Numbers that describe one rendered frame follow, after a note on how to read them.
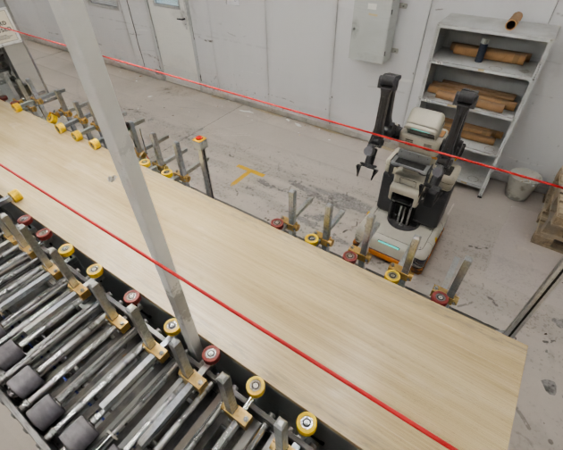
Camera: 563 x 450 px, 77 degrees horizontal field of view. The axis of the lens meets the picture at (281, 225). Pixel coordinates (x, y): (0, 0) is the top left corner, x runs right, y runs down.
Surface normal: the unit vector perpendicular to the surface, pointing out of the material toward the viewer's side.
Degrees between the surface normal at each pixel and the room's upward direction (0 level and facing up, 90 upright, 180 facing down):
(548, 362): 0
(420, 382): 0
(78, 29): 90
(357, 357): 0
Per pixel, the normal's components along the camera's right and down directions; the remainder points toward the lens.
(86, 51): 0.82, 0.38
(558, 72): -0.57, 0.57
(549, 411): -0.02, -0.73
